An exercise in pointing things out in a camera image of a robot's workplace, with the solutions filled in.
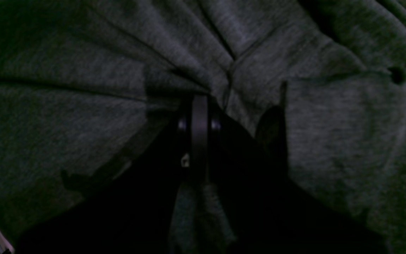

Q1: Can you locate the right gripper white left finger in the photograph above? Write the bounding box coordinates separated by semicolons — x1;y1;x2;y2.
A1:
16;95;209;254

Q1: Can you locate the dark green t-shirt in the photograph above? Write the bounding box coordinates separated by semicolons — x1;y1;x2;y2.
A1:
0;0;406;254

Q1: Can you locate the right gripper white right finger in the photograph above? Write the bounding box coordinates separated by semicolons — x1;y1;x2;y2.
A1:
209;106;388;254

